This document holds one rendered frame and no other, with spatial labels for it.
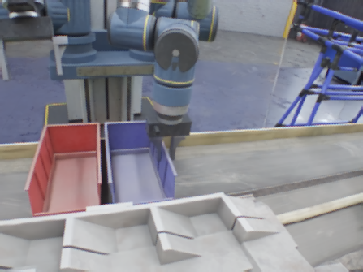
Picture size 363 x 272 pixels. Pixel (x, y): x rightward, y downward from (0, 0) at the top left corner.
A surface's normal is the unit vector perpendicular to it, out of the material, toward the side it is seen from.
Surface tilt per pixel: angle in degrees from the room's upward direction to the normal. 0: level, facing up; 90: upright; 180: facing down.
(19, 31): 66
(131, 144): 88
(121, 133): 88
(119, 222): 80
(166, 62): 94
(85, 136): 88
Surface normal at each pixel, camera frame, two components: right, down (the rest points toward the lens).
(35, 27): 0.42, 0.14
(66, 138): 0.29, 0.52
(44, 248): 0.07, -0.91
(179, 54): -0.05, 0.54
